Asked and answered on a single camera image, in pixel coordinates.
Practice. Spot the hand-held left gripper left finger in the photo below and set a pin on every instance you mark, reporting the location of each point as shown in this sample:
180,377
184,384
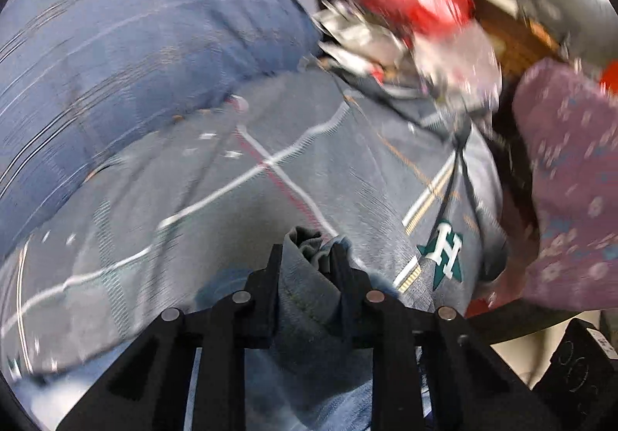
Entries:
264,305

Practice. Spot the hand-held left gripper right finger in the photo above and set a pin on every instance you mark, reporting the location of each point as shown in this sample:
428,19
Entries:
355,310

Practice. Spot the grey plaid bed sheet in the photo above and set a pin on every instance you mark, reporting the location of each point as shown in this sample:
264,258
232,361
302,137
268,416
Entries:
193,179

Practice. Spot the blue denim pants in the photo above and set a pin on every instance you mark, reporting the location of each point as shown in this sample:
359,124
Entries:
304,315

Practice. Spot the white silver crumpled cloth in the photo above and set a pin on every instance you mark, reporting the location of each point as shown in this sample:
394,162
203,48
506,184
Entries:
449,59

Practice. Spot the purple floral cloth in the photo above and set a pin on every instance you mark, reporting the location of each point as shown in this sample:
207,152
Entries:
569,170

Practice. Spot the blue plaid pillow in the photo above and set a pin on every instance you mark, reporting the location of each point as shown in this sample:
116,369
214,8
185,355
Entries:
145,25

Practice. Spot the wooden furniture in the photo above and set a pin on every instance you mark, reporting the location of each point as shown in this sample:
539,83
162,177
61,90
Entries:
516,39

